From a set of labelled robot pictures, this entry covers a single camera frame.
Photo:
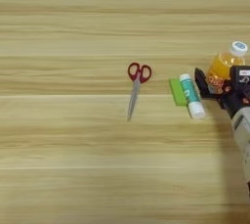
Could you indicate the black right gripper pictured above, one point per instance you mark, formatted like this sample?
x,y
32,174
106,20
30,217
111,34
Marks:
x,y
236,101

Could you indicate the orange juice bottle white cap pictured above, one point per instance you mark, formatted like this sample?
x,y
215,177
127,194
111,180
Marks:
x,y
222,65

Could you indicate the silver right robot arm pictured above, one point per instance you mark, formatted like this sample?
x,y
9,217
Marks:
x,y
243,136

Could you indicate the teal and white glue stick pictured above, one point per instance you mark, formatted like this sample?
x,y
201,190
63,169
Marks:
x,y
190,92

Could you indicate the green eraser block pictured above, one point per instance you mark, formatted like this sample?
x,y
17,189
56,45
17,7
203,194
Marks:
x,y
178,92

